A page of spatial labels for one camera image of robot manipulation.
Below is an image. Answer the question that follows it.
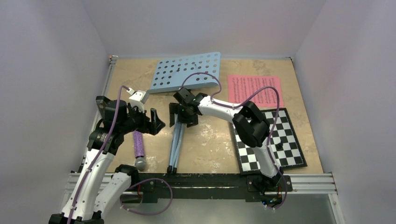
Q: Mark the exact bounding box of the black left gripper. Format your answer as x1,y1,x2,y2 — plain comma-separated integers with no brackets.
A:
119,102,164,135

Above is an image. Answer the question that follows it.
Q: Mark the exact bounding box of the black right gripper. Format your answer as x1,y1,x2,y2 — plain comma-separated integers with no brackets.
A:
170,102,199,127

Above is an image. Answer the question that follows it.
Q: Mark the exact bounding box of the purple glitter microphone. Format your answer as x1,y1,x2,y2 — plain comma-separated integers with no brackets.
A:
133,131,147,171

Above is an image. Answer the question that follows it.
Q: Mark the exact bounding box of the light blue music stand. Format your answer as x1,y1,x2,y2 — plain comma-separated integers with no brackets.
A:
148,51,222,174

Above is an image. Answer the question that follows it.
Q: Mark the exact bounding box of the black metronome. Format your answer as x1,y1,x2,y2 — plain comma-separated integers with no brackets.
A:
95,96,111,112

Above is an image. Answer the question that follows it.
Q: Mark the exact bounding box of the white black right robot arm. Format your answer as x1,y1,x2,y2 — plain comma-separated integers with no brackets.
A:
169,87,283,190

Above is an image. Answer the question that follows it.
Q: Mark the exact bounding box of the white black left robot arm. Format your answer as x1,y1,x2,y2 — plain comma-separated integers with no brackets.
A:
49,96,165,224

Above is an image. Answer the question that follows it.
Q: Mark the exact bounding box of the black chess pawn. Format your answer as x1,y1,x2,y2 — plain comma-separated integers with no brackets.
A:
276,142,283,149

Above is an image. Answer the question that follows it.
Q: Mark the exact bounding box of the black white chessboard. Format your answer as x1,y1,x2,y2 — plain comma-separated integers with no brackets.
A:
229,108,307,175

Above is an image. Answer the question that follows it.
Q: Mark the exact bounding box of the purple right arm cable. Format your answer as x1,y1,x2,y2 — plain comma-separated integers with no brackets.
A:
181,72,288,211

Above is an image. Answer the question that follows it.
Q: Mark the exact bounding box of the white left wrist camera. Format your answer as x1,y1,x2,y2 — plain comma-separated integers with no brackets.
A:
127,88,149,112

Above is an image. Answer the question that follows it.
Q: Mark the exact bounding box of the black base frame rail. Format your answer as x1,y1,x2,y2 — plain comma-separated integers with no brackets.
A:
125,173,293,203

